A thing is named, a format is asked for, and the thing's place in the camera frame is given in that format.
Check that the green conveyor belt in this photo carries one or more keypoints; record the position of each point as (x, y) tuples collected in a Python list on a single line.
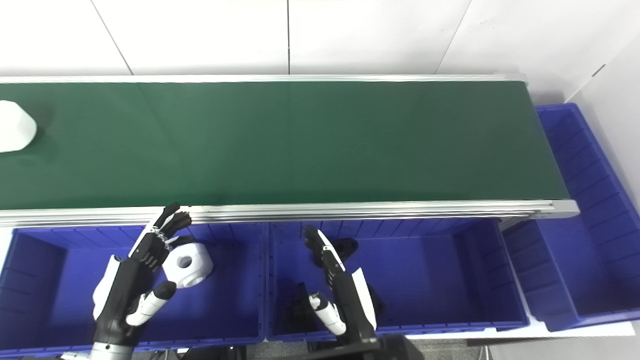
[(310, 145)]

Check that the white part with hole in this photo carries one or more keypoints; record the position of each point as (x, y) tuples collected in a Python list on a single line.
[(195, 262)]

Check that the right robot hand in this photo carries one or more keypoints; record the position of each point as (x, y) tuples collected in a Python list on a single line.
[(350, 300)]

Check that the white plastic part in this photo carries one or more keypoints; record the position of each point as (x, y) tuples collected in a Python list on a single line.
[(14, 126)]

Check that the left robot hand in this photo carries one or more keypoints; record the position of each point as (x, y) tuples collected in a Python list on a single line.
[(122, 285)]

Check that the blue plastic bin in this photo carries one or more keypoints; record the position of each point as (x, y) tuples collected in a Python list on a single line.
[(440, 280), (590, 240), (55, 280)]

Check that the black plastic part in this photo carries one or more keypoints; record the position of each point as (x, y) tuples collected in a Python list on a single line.
[(347, 247), (297, 310)]

